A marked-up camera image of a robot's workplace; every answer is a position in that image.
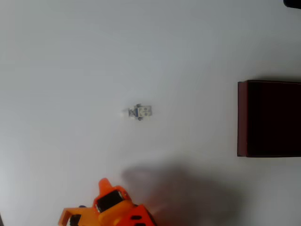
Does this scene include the small white toy figure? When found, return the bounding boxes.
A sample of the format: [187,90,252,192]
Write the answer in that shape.
[122,103,153,121]

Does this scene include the dark red box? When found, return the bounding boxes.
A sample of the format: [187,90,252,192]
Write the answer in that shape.
[237,80,301,158]

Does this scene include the black object at corner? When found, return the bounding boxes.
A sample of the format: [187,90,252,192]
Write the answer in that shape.
[283,0,301,9]

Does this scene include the orange camera mount bracket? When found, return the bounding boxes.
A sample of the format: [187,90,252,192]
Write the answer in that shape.
[58,204,99,226]

